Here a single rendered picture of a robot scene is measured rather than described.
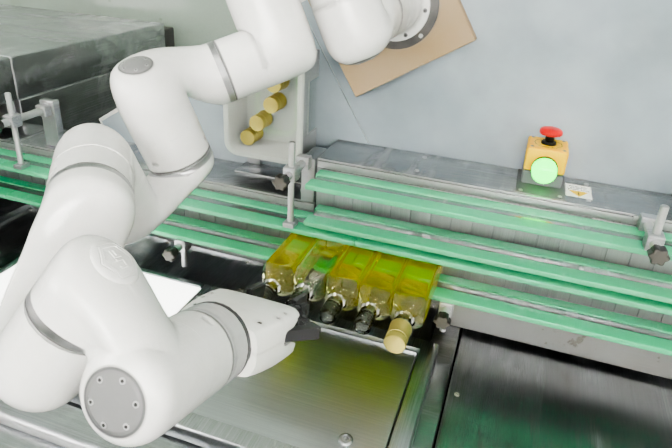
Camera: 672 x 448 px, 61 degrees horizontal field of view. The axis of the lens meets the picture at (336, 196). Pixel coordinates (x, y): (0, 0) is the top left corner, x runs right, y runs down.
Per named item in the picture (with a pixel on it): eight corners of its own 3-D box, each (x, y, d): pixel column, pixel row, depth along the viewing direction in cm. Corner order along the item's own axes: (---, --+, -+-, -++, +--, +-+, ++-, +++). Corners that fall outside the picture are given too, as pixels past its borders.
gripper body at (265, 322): (149, 370, 53) (210, 335, 63) (250, 403, 50) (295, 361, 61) (161, 291, 52) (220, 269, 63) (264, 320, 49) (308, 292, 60)
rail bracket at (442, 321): (439, 304, 114) (426, 345, 103) (443, 275, 111) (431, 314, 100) (459, 309, 113) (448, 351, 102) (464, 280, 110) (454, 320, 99)
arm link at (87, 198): (151, 186, 59) (160, 323, 42) (86, 277, 62) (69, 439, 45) (71, 146, 55) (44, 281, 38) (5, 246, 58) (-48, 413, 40)
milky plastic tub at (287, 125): (243, 140, 129) (223, 153, 121) (241, 38, 119) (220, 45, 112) (315, 153, 124) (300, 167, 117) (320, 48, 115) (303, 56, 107)
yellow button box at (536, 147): (522, 168, 111) (520, 182, 105) (529, 131, 108) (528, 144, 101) (560, 174, 109) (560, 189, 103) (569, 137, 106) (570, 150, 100)
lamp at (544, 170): (528, 177, 104) (528, 183, 101) (533, 154, 102) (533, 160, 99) (554, 182, 103) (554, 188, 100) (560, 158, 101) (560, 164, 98)
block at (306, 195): (309, 187, 121) (297, 200, 115) (311, 144, 117) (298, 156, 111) (325, 190, 120) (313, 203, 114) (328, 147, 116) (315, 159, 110)
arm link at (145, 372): (-19, 325, 42) (47, 228, 40) (83, 293, 52) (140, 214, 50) (119, 480, 39) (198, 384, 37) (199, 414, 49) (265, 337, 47)
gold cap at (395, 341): (389, 334, 91) (382, 351, 87) (390, 315, 90) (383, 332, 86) (411, 339, 90) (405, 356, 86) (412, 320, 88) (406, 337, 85)
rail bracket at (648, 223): (631, 224, 96) (641, 263, 84) (643, 183, 93) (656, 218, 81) (657, 228, 95) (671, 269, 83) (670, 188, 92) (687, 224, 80)
